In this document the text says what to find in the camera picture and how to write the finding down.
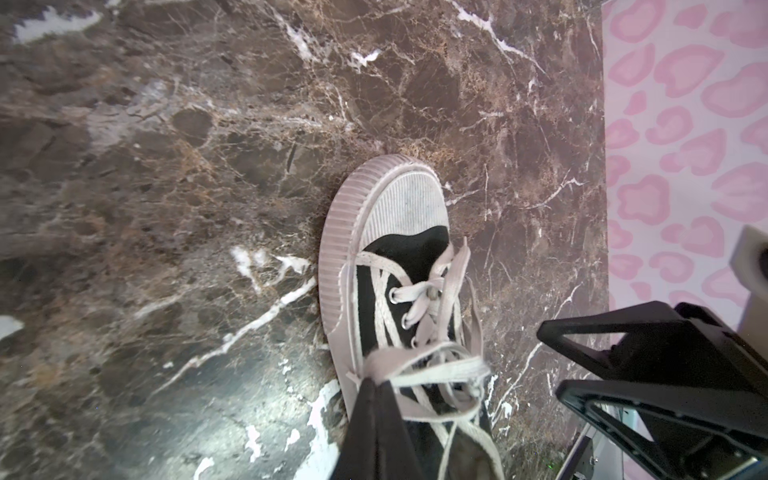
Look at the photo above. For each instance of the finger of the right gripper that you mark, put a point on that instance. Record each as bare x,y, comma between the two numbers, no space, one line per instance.
676,432
656,343

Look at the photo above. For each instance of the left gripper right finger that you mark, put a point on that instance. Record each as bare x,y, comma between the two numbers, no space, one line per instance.
396,457

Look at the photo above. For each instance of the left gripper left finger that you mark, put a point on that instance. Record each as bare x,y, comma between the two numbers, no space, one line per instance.
358,455

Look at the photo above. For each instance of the white shoelace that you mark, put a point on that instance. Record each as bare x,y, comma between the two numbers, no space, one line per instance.
434,360

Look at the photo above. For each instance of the black white sneaker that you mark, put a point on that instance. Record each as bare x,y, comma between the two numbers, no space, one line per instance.
393,206

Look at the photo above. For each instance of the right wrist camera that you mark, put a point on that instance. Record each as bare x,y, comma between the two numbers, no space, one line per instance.
749,265

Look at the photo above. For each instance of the aluminium rail base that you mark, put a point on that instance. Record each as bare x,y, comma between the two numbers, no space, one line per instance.
593,457

